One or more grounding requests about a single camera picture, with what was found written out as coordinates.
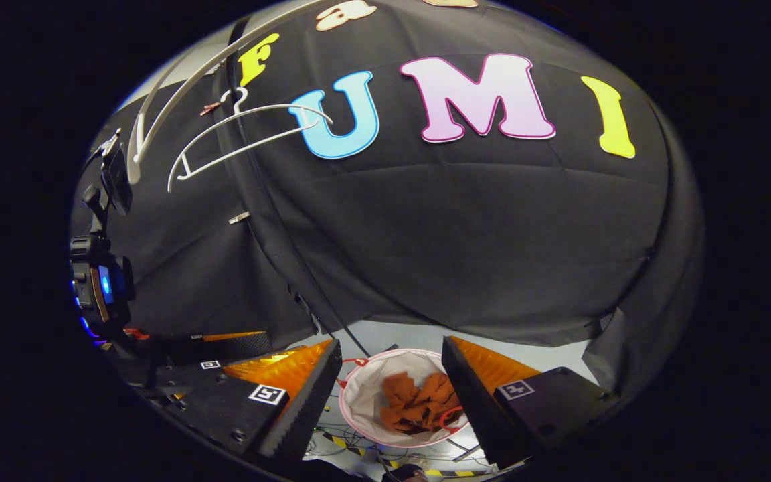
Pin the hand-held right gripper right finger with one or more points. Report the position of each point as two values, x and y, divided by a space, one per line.
476 415

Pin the copper clothes clip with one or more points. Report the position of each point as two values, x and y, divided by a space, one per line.
210 108

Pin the yellow black hazard tape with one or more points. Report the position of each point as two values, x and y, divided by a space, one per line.
345 445

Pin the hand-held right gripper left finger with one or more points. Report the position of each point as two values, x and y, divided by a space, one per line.
298 415

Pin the black clothes rail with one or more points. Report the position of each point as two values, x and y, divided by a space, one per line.
272 234

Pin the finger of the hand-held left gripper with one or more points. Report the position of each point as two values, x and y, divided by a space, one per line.
225 348
188 378

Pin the small silver clip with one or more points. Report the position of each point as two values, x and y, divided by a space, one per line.
239 217

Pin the white laundry hamper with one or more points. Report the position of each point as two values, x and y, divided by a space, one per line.
369 402

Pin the white plastic clothes hanger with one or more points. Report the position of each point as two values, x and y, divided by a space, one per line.
134 161
245 152

